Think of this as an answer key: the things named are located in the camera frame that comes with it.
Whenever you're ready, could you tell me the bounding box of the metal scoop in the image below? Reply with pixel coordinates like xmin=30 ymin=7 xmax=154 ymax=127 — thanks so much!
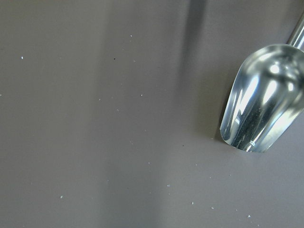
xmin=220 ymin=18 xmax=304 ymax=152

